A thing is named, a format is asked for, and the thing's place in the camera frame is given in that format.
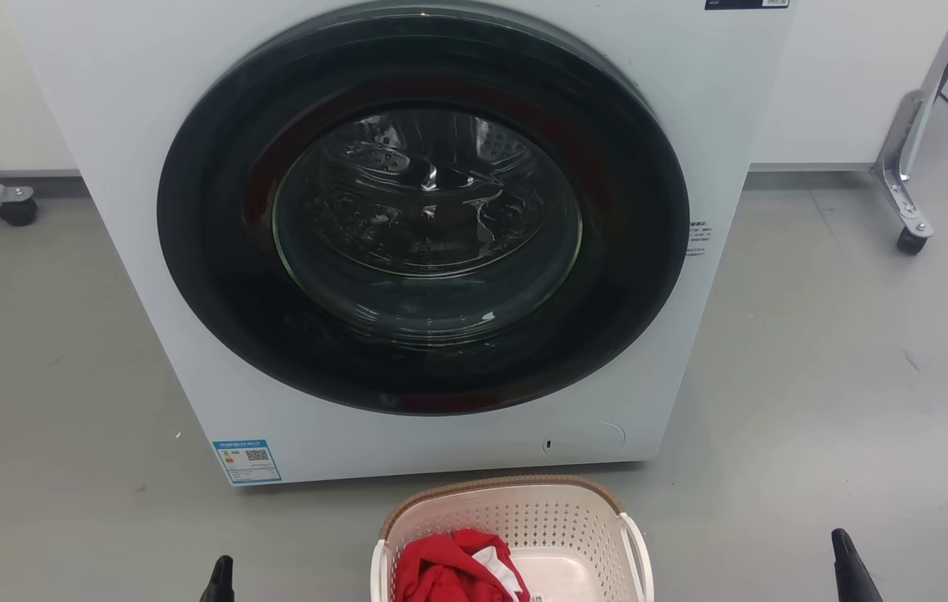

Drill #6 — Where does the left gripper long dark finger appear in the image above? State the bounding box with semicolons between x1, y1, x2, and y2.
199;554;235;602

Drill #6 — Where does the cream perforated laundry basket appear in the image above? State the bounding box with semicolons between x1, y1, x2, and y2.
370;475;655;602

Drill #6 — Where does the round black washer door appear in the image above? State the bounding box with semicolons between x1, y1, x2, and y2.
156;2;691;416

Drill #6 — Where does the white garment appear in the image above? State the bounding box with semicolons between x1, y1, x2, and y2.
474;547;523;602

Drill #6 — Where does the silver angled stand leg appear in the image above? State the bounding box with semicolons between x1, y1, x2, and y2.
870;0;948;240

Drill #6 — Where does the blue energy label sticker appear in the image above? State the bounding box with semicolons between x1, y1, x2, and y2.
212;439;283;486

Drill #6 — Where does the white front-load washing machine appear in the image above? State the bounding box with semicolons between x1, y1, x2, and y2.
13;0;793;487

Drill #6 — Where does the right gripper long dark finger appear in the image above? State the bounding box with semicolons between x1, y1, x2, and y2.
830;528;885;602

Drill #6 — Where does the red garment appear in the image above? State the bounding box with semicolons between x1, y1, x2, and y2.
393;528;532;602

